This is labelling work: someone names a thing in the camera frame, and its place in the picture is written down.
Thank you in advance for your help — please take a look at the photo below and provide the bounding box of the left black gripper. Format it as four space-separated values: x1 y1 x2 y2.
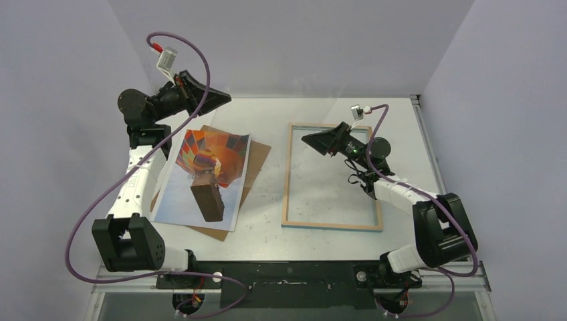
152 70 232 123

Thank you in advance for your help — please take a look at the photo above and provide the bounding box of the clear glass pane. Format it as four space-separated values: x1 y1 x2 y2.
211 96 357 135

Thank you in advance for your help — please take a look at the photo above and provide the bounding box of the blue wooden picture frame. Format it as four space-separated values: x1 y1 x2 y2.
281 122 384 232

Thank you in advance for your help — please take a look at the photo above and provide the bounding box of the hot air balloon photo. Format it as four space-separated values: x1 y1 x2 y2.
149 128 253 233

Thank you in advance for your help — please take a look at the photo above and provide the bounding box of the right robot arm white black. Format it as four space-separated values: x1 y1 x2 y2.
301 122 478 288

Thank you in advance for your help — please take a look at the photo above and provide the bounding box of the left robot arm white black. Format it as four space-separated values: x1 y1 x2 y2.
92 70 231 288

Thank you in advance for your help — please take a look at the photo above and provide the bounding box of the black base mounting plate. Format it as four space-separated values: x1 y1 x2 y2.
156 260 422 310

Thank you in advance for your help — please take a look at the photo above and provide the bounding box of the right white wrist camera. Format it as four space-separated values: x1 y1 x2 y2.
350 105 365 128

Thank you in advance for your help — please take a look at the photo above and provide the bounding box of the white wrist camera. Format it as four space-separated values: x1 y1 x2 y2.
156 47 178 83
350 105 365 128

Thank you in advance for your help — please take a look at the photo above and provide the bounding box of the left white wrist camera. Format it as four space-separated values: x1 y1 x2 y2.
156 47 178 83

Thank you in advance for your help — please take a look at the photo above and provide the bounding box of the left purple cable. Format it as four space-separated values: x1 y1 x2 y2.
64 31 248 320

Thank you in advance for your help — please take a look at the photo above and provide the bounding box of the aluminium rail front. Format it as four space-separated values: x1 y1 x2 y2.
96 261 491 293

